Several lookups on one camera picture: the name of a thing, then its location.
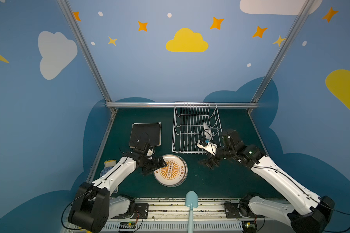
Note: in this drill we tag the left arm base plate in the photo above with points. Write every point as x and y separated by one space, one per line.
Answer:
140 211

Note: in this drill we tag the circuit board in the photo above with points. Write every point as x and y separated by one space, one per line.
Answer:
249 227
127 225

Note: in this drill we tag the black square plate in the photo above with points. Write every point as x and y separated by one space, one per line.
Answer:
150 132

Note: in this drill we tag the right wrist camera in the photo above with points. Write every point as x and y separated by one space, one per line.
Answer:
205 144

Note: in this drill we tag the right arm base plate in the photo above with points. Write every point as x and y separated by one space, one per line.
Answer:
236 209

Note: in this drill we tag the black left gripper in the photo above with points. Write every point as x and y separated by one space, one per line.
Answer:
156 163

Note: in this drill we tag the blue dotted work glove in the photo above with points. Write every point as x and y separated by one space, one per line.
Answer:
108 165

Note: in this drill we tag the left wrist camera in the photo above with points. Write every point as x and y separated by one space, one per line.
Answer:
148 151

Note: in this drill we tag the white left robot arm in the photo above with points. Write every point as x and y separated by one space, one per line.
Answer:
92 206

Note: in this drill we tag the right circuit board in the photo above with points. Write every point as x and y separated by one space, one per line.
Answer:
249 227

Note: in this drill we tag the white wire dish rack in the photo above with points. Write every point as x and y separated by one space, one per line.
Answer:
188 126

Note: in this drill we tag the light blue toy shovel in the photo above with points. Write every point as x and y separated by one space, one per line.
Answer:
191 201

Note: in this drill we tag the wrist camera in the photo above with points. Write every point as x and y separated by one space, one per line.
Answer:
148 151
205 144

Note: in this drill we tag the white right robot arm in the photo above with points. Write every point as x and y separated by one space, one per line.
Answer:
306 211

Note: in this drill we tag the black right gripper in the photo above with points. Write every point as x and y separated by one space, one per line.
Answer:
215 157

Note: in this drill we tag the left circuit board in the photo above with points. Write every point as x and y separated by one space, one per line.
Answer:
127 225

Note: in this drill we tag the white round plate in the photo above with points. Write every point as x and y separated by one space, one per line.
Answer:
208 132
174 174

